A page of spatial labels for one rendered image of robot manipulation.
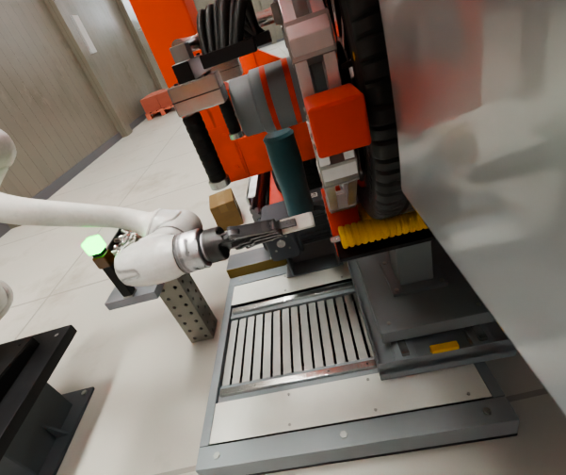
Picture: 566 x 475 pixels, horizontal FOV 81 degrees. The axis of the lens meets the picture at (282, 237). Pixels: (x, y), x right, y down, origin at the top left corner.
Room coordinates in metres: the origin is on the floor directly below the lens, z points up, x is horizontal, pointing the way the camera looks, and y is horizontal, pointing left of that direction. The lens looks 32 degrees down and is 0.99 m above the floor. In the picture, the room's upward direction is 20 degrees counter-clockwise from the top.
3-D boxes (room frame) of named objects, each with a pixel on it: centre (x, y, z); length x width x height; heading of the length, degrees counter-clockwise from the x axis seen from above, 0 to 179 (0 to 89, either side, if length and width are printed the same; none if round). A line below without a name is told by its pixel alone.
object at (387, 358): (0.76, -0.35, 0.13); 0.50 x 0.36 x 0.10; 170
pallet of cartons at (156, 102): (8.91, 1.55, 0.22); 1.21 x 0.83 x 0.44; 173
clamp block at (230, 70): (0.99, 0.00, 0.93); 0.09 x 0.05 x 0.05; 80
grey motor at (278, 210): (1.11, -0.14, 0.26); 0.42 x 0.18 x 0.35; 80
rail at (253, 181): (2.59, -0.15, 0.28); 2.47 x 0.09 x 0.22; 170
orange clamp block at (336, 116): (0.48, -0.13, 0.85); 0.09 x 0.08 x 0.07; 170
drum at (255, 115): (0.80, -0.11, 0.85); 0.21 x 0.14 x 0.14; 80
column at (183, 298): (1.08, 0.46, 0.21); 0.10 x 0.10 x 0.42; 80
